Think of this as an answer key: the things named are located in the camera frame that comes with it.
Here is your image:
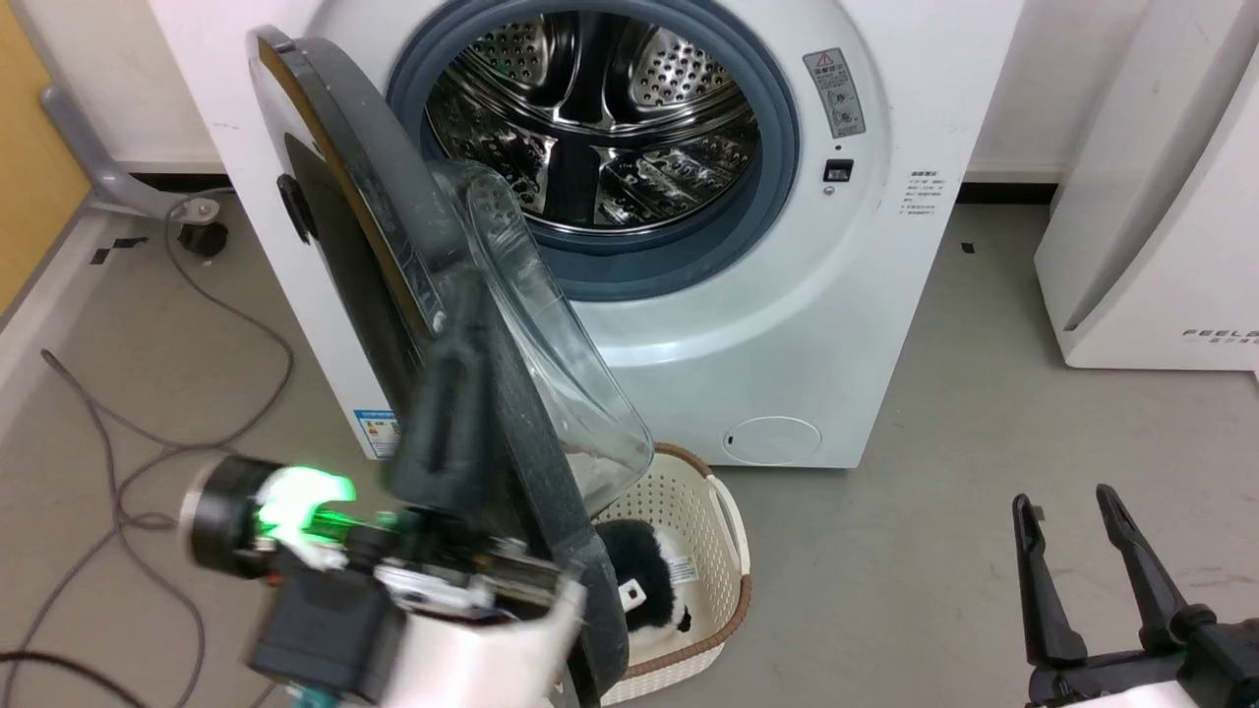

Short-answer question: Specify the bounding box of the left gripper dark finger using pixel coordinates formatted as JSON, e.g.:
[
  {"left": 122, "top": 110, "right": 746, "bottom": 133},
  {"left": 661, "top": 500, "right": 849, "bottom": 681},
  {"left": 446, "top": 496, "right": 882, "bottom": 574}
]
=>
[{"left": 386, "top": 273, "right": 496, "bottom": 514}]

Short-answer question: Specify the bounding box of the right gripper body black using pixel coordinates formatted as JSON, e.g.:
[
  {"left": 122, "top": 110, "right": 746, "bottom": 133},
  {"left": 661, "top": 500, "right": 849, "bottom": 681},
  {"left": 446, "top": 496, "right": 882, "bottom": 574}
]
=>
[{"left": 1026, "top": 605, "right": 1259, "bottom": 708}]

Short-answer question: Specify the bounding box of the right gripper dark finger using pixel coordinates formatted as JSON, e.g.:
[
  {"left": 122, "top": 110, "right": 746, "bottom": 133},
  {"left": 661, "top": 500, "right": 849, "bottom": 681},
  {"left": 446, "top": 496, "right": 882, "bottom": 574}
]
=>
[
  {"left": 1012, "top": 494, "right": 1090, "bottom": 672},
  {"left": 1096, "top": 484, "right": 1217, "bottom": 655}
]

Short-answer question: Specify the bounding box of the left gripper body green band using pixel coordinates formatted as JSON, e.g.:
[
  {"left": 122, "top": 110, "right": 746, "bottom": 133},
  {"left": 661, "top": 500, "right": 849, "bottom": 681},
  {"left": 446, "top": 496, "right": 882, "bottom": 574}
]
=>
[{"left": 180, "top": 454, "right": 589, "bottom": 630}]

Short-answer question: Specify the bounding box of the dark round washing machine door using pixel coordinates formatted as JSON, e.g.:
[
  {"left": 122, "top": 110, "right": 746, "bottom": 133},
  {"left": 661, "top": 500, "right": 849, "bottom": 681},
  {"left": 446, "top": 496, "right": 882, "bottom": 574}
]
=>
[{"left": 246, "top": 27, "right": 656, "bottom": 708}]

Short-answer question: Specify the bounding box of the grey rubber door gasket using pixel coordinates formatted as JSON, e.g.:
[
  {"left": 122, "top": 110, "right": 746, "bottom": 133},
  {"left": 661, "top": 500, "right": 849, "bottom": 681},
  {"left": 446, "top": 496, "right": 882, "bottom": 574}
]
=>
[{"left": 387, "top": 0, "right": 802, "bottom": 303}]

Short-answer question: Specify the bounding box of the white front-load washing machine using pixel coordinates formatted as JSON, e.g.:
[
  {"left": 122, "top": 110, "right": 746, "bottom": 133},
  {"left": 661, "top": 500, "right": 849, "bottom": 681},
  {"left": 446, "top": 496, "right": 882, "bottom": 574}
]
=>
[{"left": 148, "top": 0, "right": 1025, "bottom": 471}]

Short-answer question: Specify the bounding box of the blue energy label sticker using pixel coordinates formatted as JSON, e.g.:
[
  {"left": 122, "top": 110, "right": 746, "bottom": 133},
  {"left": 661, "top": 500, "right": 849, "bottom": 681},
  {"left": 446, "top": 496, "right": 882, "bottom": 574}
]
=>
[{"left": 352, "top": 407, "right": 405, "bottom": 461}]

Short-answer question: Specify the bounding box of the black and white plush toy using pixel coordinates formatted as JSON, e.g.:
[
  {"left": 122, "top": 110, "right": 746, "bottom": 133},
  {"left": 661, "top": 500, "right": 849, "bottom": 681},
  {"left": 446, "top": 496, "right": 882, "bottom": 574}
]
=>
[{"left": 594, "top": 519, "right": 695, "bottom": 656}]

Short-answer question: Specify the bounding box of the cream plastic laundry basket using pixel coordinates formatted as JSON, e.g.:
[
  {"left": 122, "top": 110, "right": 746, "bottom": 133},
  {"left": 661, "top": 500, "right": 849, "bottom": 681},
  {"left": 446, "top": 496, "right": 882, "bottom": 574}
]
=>
[{"left": 566, "top": 442, "right": 754, "bottom": 707}]

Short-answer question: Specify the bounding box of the black caster wheel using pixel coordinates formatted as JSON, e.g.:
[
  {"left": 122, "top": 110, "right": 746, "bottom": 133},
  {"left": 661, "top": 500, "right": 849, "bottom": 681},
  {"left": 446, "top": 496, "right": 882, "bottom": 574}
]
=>
[{"left": 177, "top": 221, "right": 230, "bottom": 260}]

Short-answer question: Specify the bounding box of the round white filter cover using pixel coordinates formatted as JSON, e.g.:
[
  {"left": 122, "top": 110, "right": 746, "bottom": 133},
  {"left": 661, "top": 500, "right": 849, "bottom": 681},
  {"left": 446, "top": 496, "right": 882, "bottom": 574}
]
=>
[{"left": 723, "top": 416, "right": 823, "bottom": 466}]

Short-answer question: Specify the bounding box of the white appliance with grey lettering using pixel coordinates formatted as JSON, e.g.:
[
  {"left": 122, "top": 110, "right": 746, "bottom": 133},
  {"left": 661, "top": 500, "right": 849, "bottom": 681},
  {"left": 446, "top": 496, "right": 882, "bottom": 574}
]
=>
[{"left": 1033, "top": 0, "right": 1259, "bottom": 375}]

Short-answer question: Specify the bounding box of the perforated steel washer drum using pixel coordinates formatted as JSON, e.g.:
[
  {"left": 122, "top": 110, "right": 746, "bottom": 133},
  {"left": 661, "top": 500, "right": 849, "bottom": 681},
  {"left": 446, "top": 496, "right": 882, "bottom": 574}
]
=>
[{"left": 423, "top": 10, "right": 764, "bottom": 237}]

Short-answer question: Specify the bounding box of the grey caster stand leg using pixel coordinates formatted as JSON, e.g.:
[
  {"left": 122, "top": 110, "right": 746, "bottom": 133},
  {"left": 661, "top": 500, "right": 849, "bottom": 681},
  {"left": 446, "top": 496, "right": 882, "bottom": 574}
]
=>
[{"left": 39, "top": 86, "right": 223, "bottom": 223}]

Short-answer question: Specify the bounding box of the yellow wooden panel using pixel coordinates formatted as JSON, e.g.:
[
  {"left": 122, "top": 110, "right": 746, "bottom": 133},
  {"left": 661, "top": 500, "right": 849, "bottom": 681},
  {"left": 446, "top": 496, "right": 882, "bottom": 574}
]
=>
[{"left": 0, "top": 0, "right": 92, "bottom": 318}]

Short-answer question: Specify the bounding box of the grey warning sticker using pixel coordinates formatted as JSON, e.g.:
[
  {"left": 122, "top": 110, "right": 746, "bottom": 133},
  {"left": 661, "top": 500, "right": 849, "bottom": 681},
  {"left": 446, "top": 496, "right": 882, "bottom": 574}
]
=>
[{"left": 803, "top": 47, "right": 868, "bottom": 140}]

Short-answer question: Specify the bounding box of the long grey floor cable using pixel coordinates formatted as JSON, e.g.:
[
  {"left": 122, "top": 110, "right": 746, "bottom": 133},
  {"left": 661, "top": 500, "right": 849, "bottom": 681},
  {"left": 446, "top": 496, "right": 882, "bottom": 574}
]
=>
[{"left": 0, "top": 189, "right": 297, "bottom": 708}]

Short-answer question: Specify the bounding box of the thick black floor cable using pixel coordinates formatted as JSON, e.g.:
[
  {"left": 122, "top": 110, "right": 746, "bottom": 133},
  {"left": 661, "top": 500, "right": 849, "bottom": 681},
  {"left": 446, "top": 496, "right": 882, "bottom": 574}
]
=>
[{"left": 0, "top": 651, "right": 150, "bottom": 708}]

